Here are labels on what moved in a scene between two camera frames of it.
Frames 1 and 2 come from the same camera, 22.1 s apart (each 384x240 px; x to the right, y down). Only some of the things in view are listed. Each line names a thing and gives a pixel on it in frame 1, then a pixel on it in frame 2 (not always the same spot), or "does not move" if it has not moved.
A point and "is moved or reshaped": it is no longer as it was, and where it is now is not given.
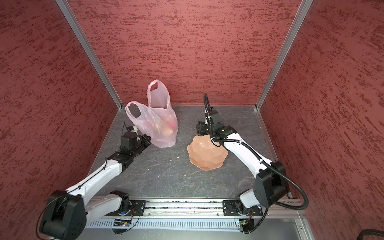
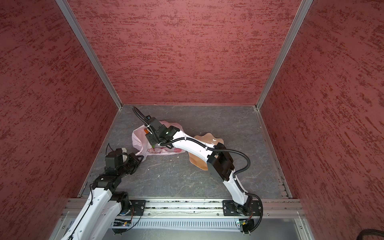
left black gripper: (147, 141) -> (135, 158)
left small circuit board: (121, 222) does not move
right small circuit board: (246, 225) does not move
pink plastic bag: (156, 119) is moved or reshaped
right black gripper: (200, 127) -> (151, 136)
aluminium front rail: (201, 208) does not move
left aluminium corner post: (65, 7) does not move
